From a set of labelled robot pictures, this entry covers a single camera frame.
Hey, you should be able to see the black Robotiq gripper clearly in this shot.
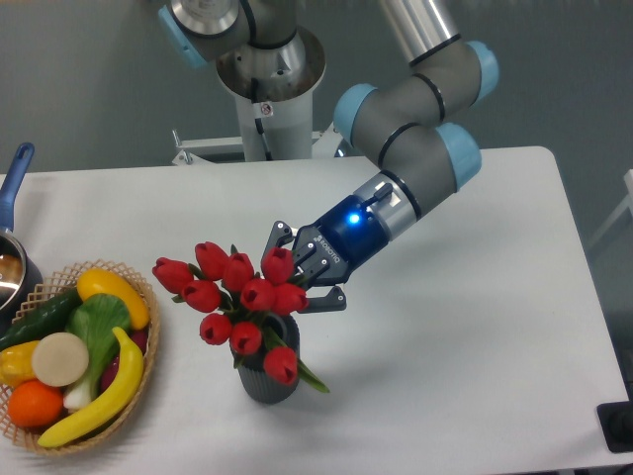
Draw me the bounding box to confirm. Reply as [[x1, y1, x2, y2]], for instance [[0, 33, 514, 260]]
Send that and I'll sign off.
[[262, 195, 389, 314]]

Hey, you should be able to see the red tulip bouquet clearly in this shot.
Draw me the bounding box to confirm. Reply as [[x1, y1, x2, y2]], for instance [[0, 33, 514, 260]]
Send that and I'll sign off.
[[152, 241, 329, 394]]

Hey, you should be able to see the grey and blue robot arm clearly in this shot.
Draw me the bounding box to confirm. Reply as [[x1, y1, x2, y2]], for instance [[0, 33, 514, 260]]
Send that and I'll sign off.
[[158, 1, 498, 313]]

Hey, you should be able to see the dark grey ribbed vase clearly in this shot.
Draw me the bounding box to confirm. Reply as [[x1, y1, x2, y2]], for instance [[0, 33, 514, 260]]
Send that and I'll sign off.
[[237, 315, 300, 405]]

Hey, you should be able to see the dark red fruit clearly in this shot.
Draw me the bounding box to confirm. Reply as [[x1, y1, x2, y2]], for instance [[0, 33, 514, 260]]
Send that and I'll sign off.
[[99, 330, 148, 393]]

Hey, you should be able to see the yellow banana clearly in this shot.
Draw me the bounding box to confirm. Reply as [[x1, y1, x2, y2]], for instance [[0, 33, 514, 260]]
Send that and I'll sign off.
[[38, 327, 143, 448]]

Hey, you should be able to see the green bok choy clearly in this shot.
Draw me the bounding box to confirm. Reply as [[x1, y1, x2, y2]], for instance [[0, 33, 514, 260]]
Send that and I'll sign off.
[[63, 293, 131, 413]]

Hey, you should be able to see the woven wicker basket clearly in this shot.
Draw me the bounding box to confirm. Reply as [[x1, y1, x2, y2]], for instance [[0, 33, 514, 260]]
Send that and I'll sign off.
[[1, 259, 160, 456]]

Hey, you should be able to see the green cucumber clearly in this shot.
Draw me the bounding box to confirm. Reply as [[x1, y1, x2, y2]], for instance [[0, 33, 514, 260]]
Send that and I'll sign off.
[[1, 288, 82, 350]]

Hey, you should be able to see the beige round disc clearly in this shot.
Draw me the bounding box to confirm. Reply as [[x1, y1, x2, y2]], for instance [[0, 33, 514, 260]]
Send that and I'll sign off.
[[31, 332, 89, 387]]

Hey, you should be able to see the yellow bell pepper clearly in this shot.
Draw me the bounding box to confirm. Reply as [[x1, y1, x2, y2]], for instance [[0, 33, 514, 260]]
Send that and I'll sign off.
[[1, 340, 40, 387]]

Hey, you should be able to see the orange fruit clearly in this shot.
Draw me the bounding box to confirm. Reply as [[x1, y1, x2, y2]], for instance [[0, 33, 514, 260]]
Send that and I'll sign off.
[[7, 380, 63, 428]]

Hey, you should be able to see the black device at edge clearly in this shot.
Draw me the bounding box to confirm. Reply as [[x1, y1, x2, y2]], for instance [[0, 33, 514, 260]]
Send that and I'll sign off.
[[596, 401, 632, 453]]

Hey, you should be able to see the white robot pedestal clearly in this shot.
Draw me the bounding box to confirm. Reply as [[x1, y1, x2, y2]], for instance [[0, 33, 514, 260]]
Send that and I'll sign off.
[[172, 27, 344, 165]]

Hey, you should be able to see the blue handled saucepan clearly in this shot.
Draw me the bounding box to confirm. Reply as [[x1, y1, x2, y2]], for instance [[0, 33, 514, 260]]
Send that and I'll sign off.
[[1, 142, 43, 335]]

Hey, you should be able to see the white frame at right edge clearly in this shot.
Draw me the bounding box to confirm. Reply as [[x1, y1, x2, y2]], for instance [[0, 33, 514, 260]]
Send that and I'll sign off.
[[588, 169, 632, 253]]

